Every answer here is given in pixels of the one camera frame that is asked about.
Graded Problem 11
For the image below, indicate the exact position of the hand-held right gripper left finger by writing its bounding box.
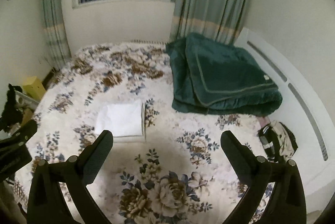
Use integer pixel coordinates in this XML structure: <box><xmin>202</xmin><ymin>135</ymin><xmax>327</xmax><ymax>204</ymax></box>
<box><xmin>27</xmin><ymin>130</ymin><xmax>114</xmax><ymax>224</ymax></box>

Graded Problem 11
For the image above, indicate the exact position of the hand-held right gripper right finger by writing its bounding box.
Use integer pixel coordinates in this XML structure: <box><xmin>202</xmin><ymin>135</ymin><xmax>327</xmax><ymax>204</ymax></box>
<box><xmin>220</xmin><ymin>131</ymin><xmax>307</xmax><ymax>224</ymax></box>

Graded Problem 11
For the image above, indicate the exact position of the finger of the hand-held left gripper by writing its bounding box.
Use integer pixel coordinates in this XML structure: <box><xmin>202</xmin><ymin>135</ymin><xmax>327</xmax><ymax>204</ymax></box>
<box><xmin>0</xmin><ymin>120</ymin><xmax>37</xmax><ymax>151</ymax></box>

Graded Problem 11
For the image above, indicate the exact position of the white t-shirt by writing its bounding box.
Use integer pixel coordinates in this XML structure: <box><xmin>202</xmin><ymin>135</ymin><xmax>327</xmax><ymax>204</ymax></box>
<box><xmin>95</xmin><ymin>100</ymin><xmax>143</xmax><ymax>137</ymax></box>

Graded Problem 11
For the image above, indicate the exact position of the person's left forearm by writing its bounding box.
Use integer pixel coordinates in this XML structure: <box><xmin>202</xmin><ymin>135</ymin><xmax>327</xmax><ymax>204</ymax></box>
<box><xmin>0</xmin><ymin>182</ymin><xmax>25</xmax><ymax>224</ymax></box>

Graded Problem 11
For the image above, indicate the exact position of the black and cream clothes pile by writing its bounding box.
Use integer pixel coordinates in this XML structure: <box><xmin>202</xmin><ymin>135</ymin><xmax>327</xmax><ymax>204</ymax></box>
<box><xmin>258</xmin><ymin>121</ymin><xmax>299</xmax><ymax>162</ymax></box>

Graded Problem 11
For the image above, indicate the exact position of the brown cardboard box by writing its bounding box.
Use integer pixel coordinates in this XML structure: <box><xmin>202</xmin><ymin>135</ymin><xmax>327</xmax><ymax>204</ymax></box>
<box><xmin>21</xmin><ymin>108</ymin><xmax>34</xmax><ymax>125</ymax></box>

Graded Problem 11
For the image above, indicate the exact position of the black cloth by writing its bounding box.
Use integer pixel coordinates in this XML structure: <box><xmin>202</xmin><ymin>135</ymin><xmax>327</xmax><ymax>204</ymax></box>
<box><xmin>0</xmin><ymin>83</ymin><xmax>24</xmax><ymax>131</ymax></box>

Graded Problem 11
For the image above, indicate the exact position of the yellow box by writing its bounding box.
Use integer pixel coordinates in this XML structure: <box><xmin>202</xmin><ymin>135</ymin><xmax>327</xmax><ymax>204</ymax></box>
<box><xmin>22</xmin><ymin>76</ymin><xmax>47</xmax><ymax>102</ymax></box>

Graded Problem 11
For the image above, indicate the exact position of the bed with floral sheet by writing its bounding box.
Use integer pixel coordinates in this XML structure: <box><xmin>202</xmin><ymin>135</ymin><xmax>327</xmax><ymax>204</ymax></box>
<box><xmin>13</xmin><ymin>40</ymin><xmax>325</xmax><ymax>224</ymax></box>

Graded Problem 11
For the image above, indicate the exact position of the dark green folded blanket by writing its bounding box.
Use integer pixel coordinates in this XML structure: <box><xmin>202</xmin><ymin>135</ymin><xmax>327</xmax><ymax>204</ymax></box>
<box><xmin>165</xmin><ymin>33</ymin><xmax>283</xmax><ymax>116</ymax></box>

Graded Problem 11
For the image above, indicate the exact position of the white headboard with grey stripes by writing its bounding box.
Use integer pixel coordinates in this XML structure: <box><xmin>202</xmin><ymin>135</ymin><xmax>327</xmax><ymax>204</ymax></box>
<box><xmin>237</xmin><ymin>27</ymin><xmax>335</xmax><ymax>216</ymax></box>

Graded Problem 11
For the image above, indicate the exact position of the narrow green striped curtain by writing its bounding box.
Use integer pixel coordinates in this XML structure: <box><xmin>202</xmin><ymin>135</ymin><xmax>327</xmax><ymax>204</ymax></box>
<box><xmin>42</xmin><ymin>0</ymin><xmax>72</xmax><ymax>70</ymax></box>

